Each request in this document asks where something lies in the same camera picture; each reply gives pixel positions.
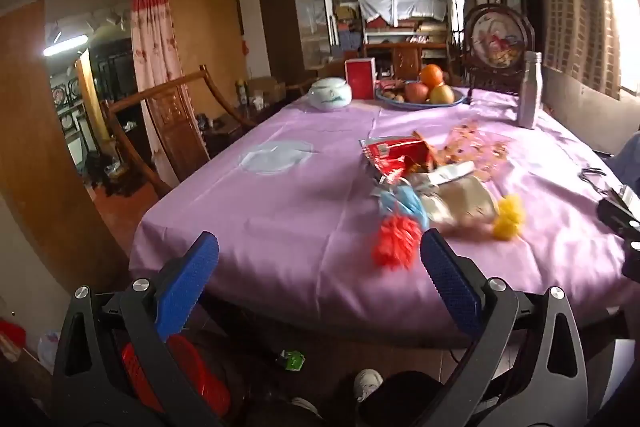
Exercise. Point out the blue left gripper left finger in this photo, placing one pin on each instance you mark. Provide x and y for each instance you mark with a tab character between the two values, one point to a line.
181	282

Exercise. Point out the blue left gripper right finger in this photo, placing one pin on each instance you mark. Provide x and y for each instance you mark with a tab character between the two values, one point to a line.
458	282

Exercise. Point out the red foam fruit net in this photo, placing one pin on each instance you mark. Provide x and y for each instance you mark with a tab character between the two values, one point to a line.
397	244

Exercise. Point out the pink floral plastic wrapper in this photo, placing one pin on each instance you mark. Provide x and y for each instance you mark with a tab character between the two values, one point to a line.
488	151

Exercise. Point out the red plastic trash basket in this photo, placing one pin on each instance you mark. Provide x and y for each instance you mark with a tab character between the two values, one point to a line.
208	386

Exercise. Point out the yellow foam fruit net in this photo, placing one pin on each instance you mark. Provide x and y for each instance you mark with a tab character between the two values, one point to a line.
510	218

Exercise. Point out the blue face mask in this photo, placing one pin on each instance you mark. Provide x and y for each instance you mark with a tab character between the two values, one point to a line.
403	201

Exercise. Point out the white shoe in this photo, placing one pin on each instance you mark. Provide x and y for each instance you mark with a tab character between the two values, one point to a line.
365	383

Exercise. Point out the green crumpled wrapper on floor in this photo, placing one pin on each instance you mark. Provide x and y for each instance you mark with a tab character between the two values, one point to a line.
293	360

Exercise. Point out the wooden armchair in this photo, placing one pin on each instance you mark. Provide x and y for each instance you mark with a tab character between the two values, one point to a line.
180	139

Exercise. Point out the clear glass bottle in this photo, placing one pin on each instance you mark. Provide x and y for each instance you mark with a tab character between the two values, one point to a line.
531	90

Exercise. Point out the red snack wrapper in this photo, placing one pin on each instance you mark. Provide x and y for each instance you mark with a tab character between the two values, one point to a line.
395	157

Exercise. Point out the white plastic bag on floor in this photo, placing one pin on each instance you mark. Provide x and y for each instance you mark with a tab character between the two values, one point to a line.
47	348

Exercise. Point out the yellow apple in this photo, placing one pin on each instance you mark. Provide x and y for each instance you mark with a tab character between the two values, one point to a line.
442	94

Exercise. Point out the red apple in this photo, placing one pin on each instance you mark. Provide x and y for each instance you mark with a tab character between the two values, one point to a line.
416	92

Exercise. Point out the round embroidered screen ornament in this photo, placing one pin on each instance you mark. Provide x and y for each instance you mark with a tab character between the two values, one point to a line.
496	39

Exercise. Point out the orange fruit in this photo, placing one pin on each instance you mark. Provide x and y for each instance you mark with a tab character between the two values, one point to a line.
431	76

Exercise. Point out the pink floral curtain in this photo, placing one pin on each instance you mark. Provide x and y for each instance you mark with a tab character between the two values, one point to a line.
156	61

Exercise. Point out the white ceramic lidded jar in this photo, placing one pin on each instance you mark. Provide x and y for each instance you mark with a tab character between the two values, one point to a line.
329	94

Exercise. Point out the red gift box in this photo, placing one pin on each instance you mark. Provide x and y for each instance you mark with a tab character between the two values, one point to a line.
360	75

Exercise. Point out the dark wooden glass cabinet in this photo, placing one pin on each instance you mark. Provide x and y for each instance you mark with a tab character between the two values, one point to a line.
297	38

